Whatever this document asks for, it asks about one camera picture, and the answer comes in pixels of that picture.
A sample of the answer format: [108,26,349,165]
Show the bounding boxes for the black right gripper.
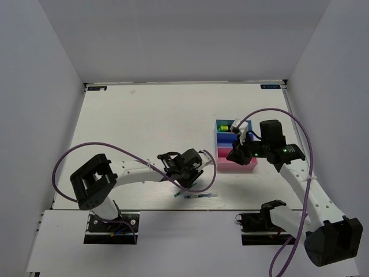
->
[226,133,270,165]

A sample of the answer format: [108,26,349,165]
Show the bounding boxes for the green gel pen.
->
[174,182,197,198]

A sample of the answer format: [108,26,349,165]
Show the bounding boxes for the yellow cap highlighter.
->
[218,125,230,132]

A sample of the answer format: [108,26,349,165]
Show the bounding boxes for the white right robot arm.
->
[227,119,363,267]

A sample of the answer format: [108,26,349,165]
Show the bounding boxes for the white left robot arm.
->
[70,148,212,230]

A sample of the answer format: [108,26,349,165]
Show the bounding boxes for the three-compartment colour container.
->
[214,119,258,173]

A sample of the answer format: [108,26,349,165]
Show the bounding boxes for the blue gel pen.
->
[183,193,218,199]

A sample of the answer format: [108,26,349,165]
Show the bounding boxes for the right corner label sticker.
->
[260,84,281,89]

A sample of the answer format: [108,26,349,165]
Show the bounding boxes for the corner label sticker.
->
[87,86,107,91]
[260,84,281,89]

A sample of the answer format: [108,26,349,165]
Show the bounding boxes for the left corner label sticker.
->
[87,86,107,91]

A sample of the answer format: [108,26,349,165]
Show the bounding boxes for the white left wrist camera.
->
[198,149,215,169]

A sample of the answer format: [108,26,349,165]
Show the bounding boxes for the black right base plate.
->
[235,212,290,246]

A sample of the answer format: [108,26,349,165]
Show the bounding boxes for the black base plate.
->
[84,212,140,245]
[235,212,290,246]

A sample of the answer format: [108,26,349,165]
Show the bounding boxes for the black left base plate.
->
[84,212,140,245]

